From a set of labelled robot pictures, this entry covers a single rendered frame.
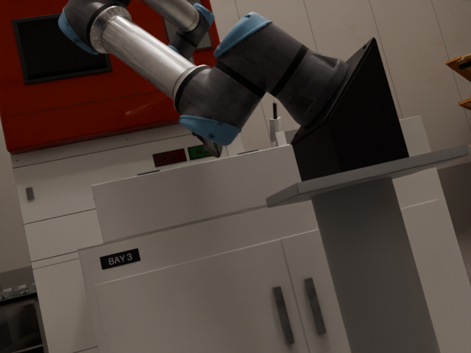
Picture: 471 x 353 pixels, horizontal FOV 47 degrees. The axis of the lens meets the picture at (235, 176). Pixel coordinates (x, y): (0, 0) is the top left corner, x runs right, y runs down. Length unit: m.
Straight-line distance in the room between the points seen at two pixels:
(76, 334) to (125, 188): 0.76
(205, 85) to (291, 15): 8.59
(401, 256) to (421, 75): 9.18
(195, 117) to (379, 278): 0.45
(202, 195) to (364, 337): 0.53
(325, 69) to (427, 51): 9.35
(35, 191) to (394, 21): 8.90
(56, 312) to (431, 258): 1.20
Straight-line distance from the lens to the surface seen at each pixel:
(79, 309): 1.93
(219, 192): 1.33
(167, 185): 1.32
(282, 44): 1.04
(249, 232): 1.34
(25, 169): 1.98
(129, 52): 1.19
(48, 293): 1.94
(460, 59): 7.47
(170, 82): 1.11
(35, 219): 1.95
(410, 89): 9.96
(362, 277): 1.01
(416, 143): 1.55
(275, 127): 1.70
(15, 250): 8.47
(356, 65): 1.02
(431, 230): 1.52
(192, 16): 1.56
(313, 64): 1.04
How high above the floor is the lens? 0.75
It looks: 7 degrees up
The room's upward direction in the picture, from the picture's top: 14 degrees counter-clockwise
